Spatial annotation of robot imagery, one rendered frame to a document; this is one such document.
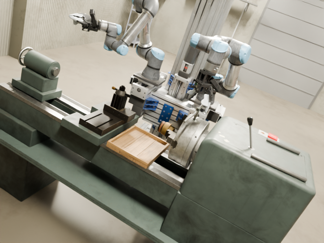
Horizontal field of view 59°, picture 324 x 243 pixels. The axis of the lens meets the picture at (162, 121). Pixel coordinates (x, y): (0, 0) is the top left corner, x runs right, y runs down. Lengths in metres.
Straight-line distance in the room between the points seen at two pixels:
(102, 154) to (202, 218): 0.74
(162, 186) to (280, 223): 0.67
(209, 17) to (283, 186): 1.42
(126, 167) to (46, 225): 0.91
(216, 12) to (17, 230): 2.19
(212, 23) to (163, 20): 7.46
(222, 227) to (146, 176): 0.53
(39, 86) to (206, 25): 1.34
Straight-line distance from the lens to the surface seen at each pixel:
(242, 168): 1.51
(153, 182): 1.79
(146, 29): 2.32
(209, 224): 1.73
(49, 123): 2.11
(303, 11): 9.42
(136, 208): 1.96
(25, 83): 2.32
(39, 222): 2.49
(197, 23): 2.40
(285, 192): 1.55
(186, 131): 1.62
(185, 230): 1.81
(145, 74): 2.35
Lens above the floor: 1.85
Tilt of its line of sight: 24 degrees down
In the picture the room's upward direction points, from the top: 20 degrees clockwise
